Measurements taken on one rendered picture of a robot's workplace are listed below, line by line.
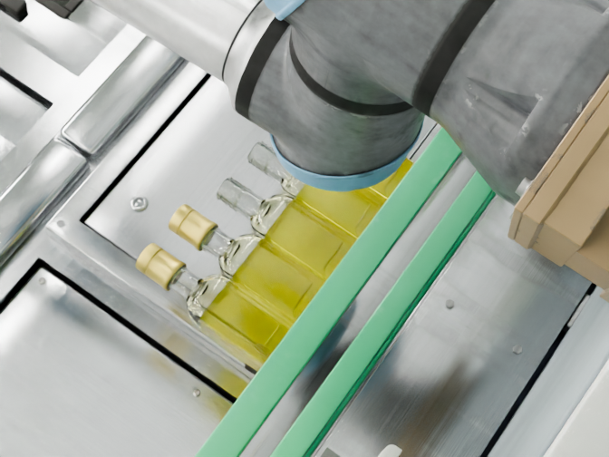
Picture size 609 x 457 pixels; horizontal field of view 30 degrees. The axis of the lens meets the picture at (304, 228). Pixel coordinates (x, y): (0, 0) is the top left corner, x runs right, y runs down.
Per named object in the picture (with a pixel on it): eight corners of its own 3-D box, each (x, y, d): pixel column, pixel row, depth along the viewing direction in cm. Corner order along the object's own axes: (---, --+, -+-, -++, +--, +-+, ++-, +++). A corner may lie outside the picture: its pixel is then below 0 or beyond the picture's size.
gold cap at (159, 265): (166, 284, 121) (133, 260, 121) (167, 296, 124) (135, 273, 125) (186, 258, 122) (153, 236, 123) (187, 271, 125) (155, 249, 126)
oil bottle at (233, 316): (370, 390, 122) (210, 279, 126) (376, 375, 117) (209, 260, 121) (340, 432, 120) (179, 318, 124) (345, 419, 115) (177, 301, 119)
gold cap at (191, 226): (220, 228, 127) (188, 207, 128) (216, 220, 123) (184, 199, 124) (201, 254, 126) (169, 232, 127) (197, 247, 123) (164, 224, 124)
